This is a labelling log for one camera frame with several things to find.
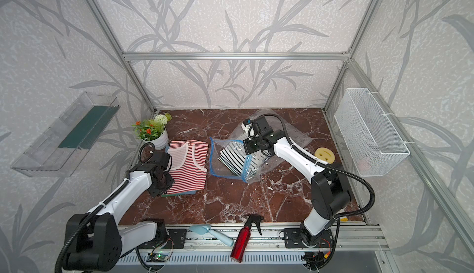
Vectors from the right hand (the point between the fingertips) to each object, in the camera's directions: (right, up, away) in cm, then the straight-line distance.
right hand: (244, 144), depth 86 cm
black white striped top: (-6, -8, +10) cm, 14 cm away
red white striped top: (-28, -11, +5) cm, 31 cm away
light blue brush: (-18, -34, -11) cm, 40 cm away
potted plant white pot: (-46, +6, +5) cm, 46 cm away
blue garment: (-42, -3, +11) cm, 43 cm away
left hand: (-36, -19, -2) cm, 41 cm away
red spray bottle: (0, -36, -14) cm, 38 cm away
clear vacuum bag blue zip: (-6, +4, +18) cm, 19 cm away
